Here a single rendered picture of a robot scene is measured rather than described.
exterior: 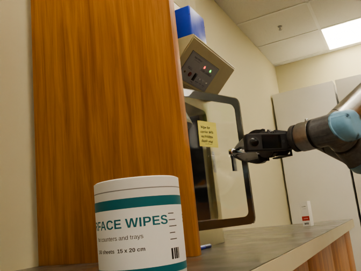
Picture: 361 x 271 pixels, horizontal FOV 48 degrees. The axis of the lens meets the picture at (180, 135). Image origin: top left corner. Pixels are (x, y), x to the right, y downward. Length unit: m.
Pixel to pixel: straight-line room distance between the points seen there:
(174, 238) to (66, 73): 0.76
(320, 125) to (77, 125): 0.64
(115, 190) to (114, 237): 0.06
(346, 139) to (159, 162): 0.44
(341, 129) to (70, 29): 0.80
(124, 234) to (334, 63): 4.30
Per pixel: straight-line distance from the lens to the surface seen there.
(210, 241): 1.25
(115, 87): 1.11
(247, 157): 1.16
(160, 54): 1.05
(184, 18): 1.16
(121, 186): 0.57
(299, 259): 0.96
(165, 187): 0.58
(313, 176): 4.10
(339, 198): 4.07
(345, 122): 0.99
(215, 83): 1.33
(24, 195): 1.26
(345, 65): 4.72
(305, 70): 4.77
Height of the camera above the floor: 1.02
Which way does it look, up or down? 12 degrees up
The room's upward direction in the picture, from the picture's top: 6 degrees counter-clockwise
